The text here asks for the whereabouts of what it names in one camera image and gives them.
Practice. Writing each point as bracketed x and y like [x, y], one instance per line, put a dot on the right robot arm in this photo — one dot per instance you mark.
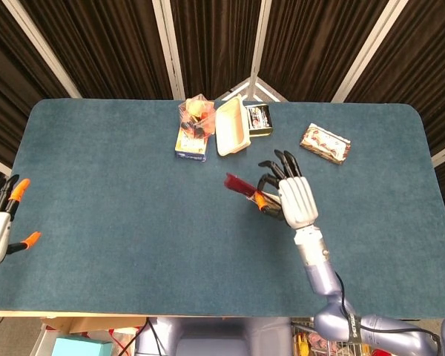
[320, 274]

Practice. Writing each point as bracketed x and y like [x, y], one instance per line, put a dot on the blue cardboard box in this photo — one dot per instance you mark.
[189, 152]

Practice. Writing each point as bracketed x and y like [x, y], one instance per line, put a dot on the brown curtain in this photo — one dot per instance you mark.
[115, 44]

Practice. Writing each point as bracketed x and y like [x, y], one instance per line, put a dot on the blue table mat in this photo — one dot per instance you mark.
[133, 241]

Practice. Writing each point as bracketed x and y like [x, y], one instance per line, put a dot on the teal box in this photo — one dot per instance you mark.
[81, 346]

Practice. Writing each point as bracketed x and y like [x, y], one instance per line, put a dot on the patterned snack packet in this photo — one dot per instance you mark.
[324, 142]

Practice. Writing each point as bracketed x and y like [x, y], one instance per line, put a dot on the green metal tin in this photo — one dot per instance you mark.
[259, 118]

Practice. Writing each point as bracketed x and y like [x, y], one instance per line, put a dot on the cream plastic container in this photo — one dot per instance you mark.
[231, 130]

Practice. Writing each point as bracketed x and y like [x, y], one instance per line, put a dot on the red ribbed white paper fan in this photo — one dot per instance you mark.
[241, 185]

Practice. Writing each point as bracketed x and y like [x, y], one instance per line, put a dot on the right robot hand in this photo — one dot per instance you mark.
[296, 200]

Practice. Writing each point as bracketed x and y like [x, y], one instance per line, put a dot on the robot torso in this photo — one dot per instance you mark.
[207, 337]

